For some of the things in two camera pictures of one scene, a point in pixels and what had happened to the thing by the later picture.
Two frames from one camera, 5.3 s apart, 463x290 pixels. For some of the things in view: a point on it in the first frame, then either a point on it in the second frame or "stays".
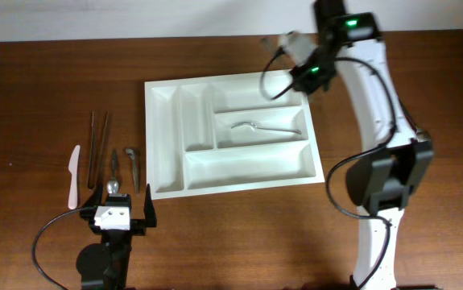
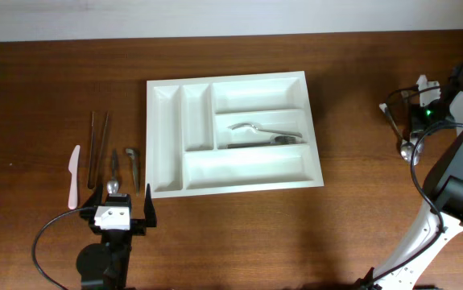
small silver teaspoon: [113, 185] stays
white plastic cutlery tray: [222, 134] stays
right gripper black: [308, 82] -> [416, 122]
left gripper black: [139, 225] stays
